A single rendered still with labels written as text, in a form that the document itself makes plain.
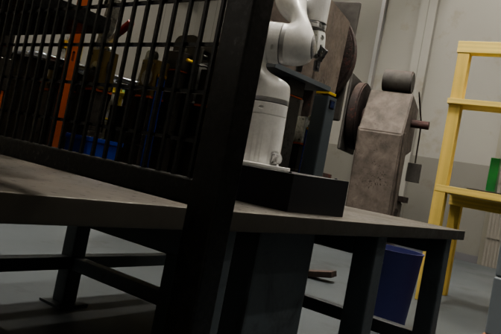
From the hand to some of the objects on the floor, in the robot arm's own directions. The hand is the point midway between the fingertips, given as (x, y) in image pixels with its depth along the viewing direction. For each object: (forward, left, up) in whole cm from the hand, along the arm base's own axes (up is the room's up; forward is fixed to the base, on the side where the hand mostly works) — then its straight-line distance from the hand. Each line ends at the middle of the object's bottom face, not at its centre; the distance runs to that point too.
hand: (307, 68), depth 222 cm
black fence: (-3, +142, -117) cm, 184 cm away
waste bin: (+32, -151, -127) cm, 200 cm away
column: (-28, +55, -120) cm, 135 cm away
